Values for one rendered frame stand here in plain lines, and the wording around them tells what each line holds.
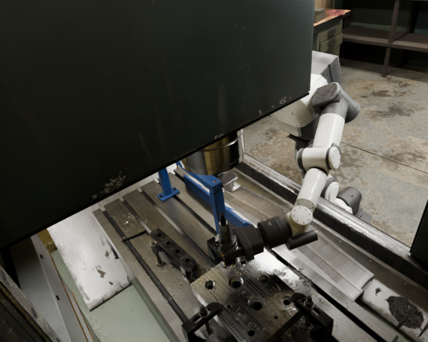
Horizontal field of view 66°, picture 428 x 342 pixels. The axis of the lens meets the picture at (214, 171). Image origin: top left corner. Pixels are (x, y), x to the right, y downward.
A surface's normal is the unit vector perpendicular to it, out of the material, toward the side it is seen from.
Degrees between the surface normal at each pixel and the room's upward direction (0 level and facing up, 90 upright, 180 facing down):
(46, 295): 0
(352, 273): 8
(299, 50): 90
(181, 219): 0
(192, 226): 0
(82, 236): 24
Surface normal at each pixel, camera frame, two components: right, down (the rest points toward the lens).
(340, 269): -0.04, -0.73
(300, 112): -0.10, 0.76
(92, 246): 0.12, -0.55
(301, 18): 0.60, 0.41
